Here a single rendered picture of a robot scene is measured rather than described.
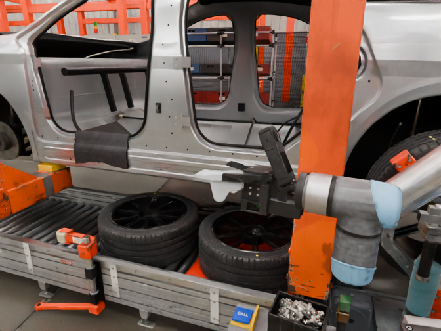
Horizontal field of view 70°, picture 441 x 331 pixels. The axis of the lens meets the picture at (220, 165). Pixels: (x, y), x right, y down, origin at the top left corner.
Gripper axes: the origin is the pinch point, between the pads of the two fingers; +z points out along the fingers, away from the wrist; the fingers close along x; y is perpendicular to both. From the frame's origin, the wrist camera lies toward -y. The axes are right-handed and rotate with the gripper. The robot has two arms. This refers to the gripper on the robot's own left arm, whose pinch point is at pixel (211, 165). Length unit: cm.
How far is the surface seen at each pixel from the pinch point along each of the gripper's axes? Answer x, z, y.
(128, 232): 75, 90, 64
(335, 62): 53, -16, -28
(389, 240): 79, -42, 37
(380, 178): 85, -36, 13
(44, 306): 48, 129, 110
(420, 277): 58, -51, 40
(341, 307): 50, -29, 54
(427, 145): 86, -50, -2
